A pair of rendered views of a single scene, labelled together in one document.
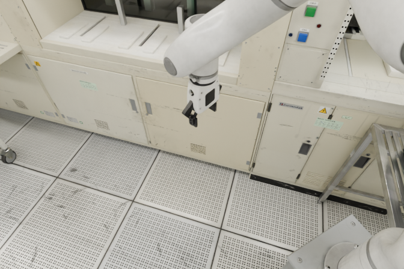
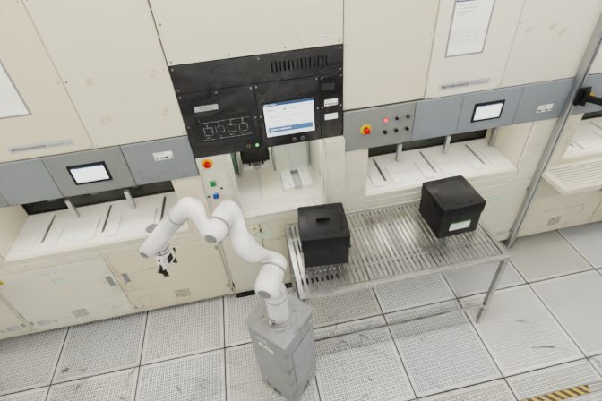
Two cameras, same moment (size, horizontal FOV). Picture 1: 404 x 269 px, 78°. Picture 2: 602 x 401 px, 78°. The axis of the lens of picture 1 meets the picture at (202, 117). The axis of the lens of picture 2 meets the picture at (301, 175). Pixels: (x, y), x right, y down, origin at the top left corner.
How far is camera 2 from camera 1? 1.40 m
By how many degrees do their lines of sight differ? 20
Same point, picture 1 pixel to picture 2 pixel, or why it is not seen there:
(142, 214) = (152, 371)
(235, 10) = (165, 227)
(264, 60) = not seen: hidden behind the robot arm
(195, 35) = (151, 241)
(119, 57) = (89, 248)
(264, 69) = not seen: hidden behind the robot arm
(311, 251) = (255, 313)
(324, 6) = (219, 179)
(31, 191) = not seen: outside the picture
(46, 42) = (11, 260)
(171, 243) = (187, 379)
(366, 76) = (271, 196)
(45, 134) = (13, 353)
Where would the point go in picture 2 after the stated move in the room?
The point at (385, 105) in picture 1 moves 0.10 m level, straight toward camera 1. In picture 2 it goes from (284, 213) to (279, 223)
